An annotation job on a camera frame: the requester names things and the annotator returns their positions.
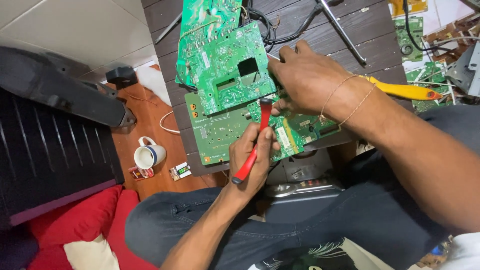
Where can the person's right hand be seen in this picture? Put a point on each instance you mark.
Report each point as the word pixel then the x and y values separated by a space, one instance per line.
pixel 311 82

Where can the person's left hand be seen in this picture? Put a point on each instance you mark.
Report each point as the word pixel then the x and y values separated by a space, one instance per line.
pixel 247 165

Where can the pale green printed circuit board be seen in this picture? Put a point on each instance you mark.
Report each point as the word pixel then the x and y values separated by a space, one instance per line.
pixel 217 131

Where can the dark green circuit board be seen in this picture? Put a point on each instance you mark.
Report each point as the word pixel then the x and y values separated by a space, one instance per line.
pixel 296 131

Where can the silver electronic device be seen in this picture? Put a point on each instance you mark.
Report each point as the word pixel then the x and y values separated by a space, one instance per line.
pixel 303 176

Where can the silver metal rod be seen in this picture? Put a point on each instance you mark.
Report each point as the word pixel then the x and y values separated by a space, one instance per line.
pixel 343 32

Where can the small white and green packet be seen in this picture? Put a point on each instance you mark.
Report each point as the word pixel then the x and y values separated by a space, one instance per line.
pixel 180 171

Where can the green circuit board with cutout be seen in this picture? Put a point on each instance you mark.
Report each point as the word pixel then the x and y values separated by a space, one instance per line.
pixel 225 63

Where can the white mug with blue stripe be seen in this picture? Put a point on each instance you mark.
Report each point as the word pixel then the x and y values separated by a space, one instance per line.
pixel 148 155

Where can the small red packet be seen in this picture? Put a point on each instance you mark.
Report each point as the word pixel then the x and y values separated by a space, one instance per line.
pixel 140 173

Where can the person's dark jeans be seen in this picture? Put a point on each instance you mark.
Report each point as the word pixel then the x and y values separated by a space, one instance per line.
pixel 337 225

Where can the heap of circuit boards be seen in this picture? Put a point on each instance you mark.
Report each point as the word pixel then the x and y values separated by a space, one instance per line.
pixel 423 41

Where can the person's printed shirt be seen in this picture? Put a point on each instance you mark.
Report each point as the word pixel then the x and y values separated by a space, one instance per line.
pixel 330 258

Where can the white fluffy cloth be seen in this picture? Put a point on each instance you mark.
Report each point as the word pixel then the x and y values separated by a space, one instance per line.
pixel 153 82

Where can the bright green circuit board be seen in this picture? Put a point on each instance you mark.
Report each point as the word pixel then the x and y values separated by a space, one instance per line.
pixel 202 18

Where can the red cushion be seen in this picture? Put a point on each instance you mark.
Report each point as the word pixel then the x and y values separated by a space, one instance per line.
pixel 108 217

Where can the grey metal bar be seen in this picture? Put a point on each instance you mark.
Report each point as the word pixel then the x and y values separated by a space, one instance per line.
pixel 168 28

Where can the black power adapter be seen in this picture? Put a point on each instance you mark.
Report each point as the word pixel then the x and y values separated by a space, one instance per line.
pixel 120 77

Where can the grey metal chassis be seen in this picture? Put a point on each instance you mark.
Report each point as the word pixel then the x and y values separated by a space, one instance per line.
pixel 467 69

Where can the cream pillow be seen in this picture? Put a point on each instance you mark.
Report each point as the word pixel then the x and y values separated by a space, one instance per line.
pixel 92 255

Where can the large black ribbed cabinet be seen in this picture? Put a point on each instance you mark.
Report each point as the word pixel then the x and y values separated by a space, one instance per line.
pixel 48 150

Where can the black plastic casing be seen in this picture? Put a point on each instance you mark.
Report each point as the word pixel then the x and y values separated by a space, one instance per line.
pixel 56 82

